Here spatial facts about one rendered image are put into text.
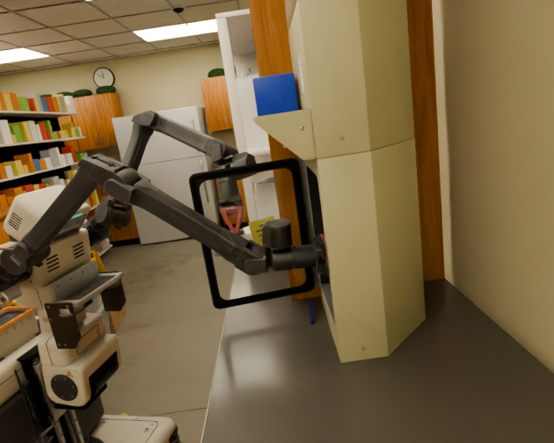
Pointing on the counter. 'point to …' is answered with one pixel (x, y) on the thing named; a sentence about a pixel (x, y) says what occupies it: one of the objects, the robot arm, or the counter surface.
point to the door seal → (301, 224)
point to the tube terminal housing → (363, 167)
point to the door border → (298, 221)
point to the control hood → (291, 131)
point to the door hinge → (309, 212)
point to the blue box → (275, 94)
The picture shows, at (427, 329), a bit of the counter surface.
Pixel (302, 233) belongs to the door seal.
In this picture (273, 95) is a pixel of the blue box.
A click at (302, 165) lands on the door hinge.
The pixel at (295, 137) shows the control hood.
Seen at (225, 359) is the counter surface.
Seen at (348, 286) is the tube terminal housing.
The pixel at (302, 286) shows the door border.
